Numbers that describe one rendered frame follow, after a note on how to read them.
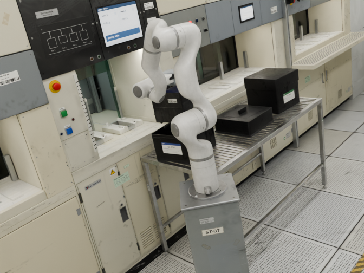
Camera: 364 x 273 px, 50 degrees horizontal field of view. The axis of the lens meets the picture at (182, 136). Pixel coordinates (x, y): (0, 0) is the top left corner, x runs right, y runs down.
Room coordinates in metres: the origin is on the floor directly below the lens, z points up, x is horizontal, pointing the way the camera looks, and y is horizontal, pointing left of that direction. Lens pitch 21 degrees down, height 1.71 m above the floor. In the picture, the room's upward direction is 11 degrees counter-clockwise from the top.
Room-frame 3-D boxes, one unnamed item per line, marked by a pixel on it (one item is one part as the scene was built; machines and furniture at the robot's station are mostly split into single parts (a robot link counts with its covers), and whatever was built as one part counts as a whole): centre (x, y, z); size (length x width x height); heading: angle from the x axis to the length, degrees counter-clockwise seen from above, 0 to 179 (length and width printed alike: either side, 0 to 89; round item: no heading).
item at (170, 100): (2.24, -0.01, 1.12); 0.24 x 0.20 x 0.32; 53
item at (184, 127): (1.70, -0.05, 1.07); 0.19 x 0.12 x 0.24; 123
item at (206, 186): (1.72, -0.07, 0.85); 0.19 x 0.19 x 0.18
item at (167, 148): (2.23, -0.01, 0.85); 0.28 x 0.28 x 0.17; 53
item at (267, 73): (2.78, -0.72, 0.89); 0.29 x 0.29 x 0.25; 39
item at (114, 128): (2.64, 0.40, 0.89); 0.22 x 0.21 x 0.04; 43
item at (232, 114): (2.48, -0.43, 0.83); 0.29 x 0.29 x 0.13; 43
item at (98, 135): (2.45, 0.59, 0.89); 0.22 x 0.21 x 0.04; 43
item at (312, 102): (2.52, -0.39, 0.38); 1.30 x 0.60 x 0.76; 133
